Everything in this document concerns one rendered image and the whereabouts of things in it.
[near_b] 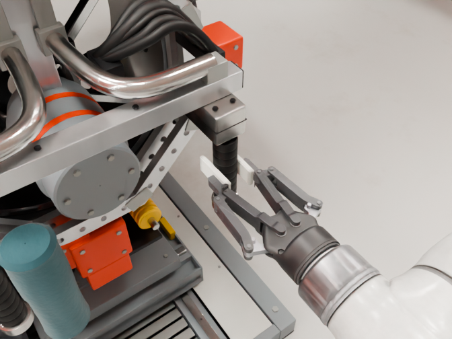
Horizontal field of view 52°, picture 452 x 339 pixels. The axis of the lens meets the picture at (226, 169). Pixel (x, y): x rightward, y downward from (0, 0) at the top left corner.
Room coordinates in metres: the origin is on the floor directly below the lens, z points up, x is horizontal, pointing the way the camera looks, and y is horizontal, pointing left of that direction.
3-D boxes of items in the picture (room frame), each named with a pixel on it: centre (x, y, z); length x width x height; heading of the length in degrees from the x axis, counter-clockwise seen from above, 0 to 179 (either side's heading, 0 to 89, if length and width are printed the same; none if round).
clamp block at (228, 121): (0.50, 0.02, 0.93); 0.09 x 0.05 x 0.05; 36
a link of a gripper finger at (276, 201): (0.41, -0.07, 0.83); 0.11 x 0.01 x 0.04; 25
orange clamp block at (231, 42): (0.75, 0.02, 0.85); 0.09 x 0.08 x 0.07; 126
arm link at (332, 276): (0.28, -0.13, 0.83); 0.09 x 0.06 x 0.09; 126
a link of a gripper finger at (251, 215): (0.38, -0.04, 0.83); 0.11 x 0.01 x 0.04; 47
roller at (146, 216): (0.71, 0.24, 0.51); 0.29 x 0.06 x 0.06; 36
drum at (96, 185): (0.50, 0.23, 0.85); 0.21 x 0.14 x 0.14; 36
